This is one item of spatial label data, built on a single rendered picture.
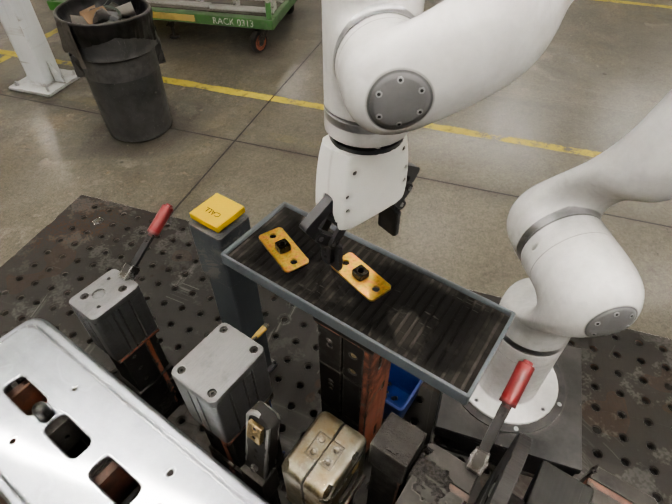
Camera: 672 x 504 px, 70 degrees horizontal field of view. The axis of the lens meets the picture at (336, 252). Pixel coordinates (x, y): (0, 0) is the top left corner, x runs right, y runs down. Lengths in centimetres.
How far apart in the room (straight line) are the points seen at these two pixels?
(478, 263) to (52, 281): 171
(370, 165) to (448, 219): 205
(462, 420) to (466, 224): 165
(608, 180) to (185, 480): 65
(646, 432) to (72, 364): 106
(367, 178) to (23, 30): 363
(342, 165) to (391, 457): 33
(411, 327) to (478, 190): 218
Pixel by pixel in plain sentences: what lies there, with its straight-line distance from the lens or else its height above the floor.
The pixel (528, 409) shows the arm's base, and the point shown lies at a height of 80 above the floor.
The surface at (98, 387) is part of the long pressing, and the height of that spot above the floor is 100.
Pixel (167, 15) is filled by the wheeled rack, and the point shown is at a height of 25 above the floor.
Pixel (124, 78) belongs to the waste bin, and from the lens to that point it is 302.
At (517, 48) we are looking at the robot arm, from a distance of 37.
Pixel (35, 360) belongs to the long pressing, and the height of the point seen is 100.
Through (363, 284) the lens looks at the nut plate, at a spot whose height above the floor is 116.
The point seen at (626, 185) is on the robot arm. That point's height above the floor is 129.
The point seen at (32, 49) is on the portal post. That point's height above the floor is 28.
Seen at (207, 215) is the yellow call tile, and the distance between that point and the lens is 75.
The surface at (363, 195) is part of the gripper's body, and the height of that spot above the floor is 132.
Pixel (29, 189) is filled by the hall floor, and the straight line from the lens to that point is 312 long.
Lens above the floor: 164
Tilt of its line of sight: 46 degrees down
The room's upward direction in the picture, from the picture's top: straight up
